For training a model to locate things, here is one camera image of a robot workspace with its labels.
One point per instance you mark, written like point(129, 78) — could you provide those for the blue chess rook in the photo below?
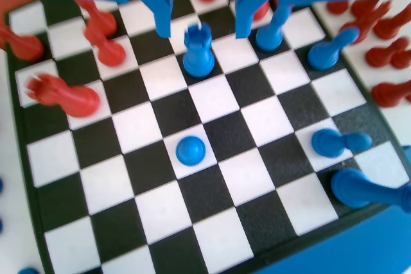
point(197, 59)

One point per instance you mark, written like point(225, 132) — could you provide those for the black and white chessboard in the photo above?
point(213, 104)

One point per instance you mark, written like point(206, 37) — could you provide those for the blue piece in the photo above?
point(353, 187)

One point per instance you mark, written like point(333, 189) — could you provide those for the blue chess bishop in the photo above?
point(269, 39)

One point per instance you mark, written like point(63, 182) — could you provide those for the red chess queen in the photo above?
point(261, 12)

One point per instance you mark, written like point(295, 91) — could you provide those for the red chess rook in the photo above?
point(369, 11)
point(74, 100)

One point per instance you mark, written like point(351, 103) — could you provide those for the red chess bishop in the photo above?
point(388, 94)

